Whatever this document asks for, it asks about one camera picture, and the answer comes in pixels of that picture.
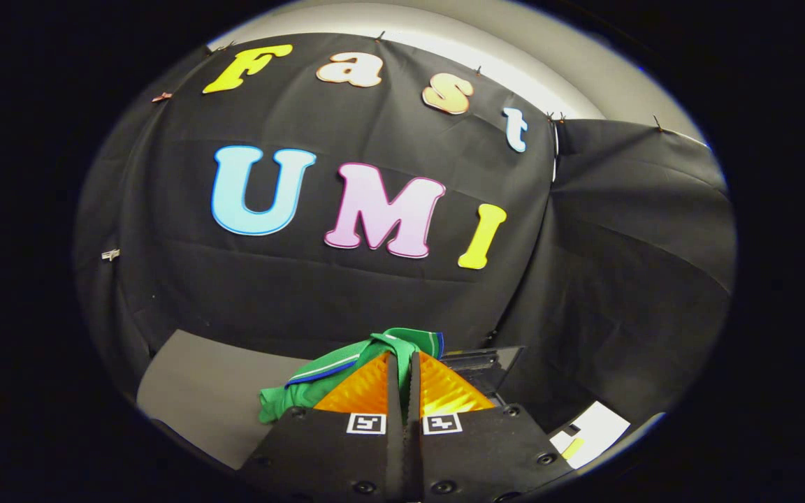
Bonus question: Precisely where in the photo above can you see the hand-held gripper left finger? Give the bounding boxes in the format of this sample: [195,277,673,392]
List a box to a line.
[242,351,403,502]

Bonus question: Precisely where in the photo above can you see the grey table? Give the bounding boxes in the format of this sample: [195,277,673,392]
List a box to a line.
[137,328,316,470]

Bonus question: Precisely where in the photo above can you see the black backdrop cloth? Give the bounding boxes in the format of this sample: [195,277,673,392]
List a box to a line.
[74,31,737,448]

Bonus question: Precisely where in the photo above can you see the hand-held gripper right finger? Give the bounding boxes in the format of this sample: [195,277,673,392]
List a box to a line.
[402,351,574,502]

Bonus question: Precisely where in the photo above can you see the green polo shirt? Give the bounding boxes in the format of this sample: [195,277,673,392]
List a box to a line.
[258,327,445,424]

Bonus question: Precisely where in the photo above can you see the white card with yellow label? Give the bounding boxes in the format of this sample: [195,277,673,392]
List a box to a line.
[549,400,631,469]

